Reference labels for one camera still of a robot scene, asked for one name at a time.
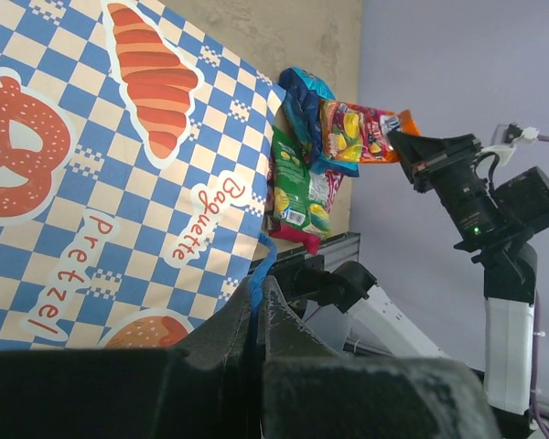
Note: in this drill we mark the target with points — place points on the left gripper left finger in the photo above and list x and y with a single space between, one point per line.
194 389

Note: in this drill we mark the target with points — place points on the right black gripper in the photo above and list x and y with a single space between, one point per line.
446 166

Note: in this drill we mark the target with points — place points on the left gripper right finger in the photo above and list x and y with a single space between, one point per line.
310 391

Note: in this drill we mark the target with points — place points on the orange Fox's fruits candy bag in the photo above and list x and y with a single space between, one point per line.
358 134

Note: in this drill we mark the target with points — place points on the red chips bag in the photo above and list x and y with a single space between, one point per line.
278 229

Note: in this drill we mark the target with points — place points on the blue gummy candy bag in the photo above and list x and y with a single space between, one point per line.
303 90

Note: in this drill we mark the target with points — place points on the green snack bag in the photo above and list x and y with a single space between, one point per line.
302 198

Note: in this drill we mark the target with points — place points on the blue checkered paper bag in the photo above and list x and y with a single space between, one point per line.
133 161

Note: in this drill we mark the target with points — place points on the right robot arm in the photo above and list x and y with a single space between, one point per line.
352 307

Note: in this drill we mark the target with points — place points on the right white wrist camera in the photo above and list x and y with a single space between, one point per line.
505 140

